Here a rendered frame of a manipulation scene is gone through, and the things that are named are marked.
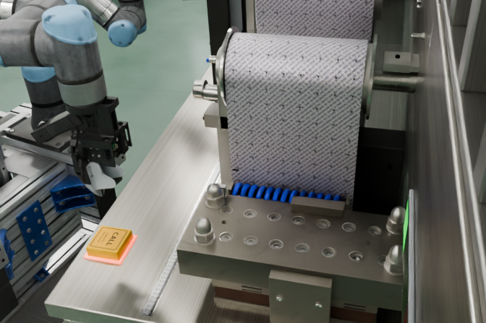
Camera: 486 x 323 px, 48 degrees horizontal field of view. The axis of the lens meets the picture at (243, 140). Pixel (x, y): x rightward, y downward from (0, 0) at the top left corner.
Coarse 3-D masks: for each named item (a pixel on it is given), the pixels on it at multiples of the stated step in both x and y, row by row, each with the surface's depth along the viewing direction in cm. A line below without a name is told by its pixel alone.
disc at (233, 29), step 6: (228, 30) 96; (234, 30) 98; (228, 36) 94; (228, 42) 95; (222, 48) 93; (222, 54) 93; (222, 60) 93; (222, 66) 93; (222, 72) 93; (222, 78) 93; (222, 84) 94; (222, 90) 95; (222, 96) 96
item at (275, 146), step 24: (240, 120) 98; (264, 120) 97; (288, 120) 96; (312, 120) 94; (336, 120) 93; (240, 144) 101; (264, 144) 100; (288, 144) 98; (312, 144) 97; (336, 144) 96; (240, 168) 104; (264, 168) 103; (288, 168) 101; (312, 168) 100; (336, 168) 99; (336, 192) 102
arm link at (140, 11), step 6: (120, 0) 160; (132, 0) 160; (138, 0) 161; (120, 6) 162; (126, 6) 160; (132, 6) 160; (138, 6) 161; (144, 6) 164; (138, 12) 159; (144, 12) 164; (144, 18) 164; (144, 24) 165; (144, 30) 166
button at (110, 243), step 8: (104, 232) 112; (112, 232) 112; (120, 232) 112; (128, 232) 112; (96, 240) 110; (104, 240) 110; (112, 240) 110; (120, 240) 110; (128, 240) 111; (88, 248) 108; (96, 248) 108; (104, 248) 108; (112, 248) 108; (120, 248) 108; (96, 256) 109; (104, 256) 108; (112, 256) 108; (120, 256) 108
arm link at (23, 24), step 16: (16, 16) 88; (32, 16) 89; (0, 32) 85; (16, 32) 84; (32, 32) 84; (0, 48) 85; (16, 48) 84; (32, 48) 84; (0, 64) 87; (16, 64) 87; (32, 64) 86
